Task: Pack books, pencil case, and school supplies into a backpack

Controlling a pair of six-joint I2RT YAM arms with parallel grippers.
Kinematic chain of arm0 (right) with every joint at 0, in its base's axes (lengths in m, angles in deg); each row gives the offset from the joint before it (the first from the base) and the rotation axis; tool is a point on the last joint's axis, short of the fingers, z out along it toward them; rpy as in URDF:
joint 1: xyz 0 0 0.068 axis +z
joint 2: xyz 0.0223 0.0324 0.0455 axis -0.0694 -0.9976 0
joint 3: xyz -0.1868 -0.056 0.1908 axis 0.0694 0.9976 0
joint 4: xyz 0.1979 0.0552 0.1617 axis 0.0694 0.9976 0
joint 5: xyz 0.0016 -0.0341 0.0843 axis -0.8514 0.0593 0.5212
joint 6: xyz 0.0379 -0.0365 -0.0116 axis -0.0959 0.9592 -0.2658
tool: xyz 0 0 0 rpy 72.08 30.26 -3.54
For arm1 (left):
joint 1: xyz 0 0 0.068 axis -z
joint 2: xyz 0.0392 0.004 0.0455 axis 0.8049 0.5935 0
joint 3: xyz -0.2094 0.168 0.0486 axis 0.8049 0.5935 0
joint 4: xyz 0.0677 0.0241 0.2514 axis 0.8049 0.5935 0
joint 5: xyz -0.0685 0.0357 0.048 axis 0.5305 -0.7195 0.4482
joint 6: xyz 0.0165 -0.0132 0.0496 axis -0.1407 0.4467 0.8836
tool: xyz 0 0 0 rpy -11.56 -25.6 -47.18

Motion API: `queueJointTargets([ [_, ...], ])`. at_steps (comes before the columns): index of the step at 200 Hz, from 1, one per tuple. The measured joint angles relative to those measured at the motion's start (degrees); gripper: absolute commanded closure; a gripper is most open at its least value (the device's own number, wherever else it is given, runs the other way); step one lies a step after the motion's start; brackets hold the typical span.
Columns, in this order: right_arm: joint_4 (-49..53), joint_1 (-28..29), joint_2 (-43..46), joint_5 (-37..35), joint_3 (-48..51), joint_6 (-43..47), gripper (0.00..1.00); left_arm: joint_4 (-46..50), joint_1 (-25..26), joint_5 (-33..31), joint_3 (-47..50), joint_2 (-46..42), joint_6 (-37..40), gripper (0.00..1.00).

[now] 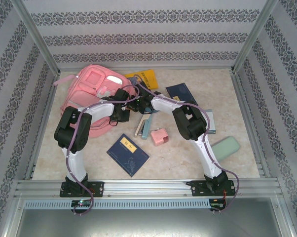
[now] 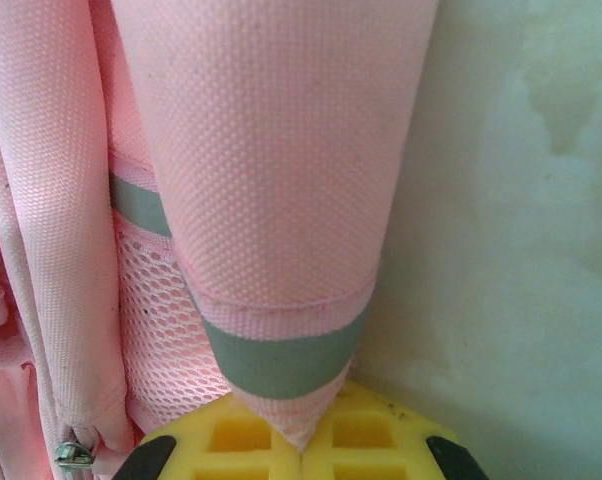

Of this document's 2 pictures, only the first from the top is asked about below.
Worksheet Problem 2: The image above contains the beige and blue stapler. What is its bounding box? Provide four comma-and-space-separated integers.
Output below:
134, 112, 154, 141

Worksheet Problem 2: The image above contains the pink backpack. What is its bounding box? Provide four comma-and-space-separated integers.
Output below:
53, 64, 131, 138

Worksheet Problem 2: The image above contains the navy book with white label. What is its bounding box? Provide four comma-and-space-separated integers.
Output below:
165, 82, 198, 107

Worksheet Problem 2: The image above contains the pink pencil sharpener box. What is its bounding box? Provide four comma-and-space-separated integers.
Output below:
150, 127, 169, 148

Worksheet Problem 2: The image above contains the navy book with yellow label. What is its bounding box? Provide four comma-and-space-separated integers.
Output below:
106, 133, 150, 178

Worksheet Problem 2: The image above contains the grey notebook with teal spine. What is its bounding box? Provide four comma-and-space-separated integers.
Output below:
201, 108, 217, 135

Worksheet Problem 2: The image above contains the pale green pencil case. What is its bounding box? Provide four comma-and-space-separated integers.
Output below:
211, 136, 240, 163

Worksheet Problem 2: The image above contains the grey metal sheet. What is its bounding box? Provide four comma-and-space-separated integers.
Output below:
5, 208, 294, 237

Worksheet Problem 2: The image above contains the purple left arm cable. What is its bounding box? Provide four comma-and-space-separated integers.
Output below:
66, 85, 142, 217

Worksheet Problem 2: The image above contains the aluminium mounting rail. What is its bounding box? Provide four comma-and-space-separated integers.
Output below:
14, 179, 280, 198

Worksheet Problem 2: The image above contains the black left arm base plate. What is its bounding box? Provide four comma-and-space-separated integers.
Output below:
60, 181, 105, 198

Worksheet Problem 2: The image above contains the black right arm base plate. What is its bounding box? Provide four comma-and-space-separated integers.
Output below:
186, 180, 235, 198

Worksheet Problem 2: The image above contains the slotted grey cable duct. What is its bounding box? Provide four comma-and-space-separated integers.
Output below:
24, 198, 211, 210

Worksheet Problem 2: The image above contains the aluminium frame post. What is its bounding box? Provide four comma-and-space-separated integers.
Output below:
9, 0, 62, 76
231, 0, 279, 74

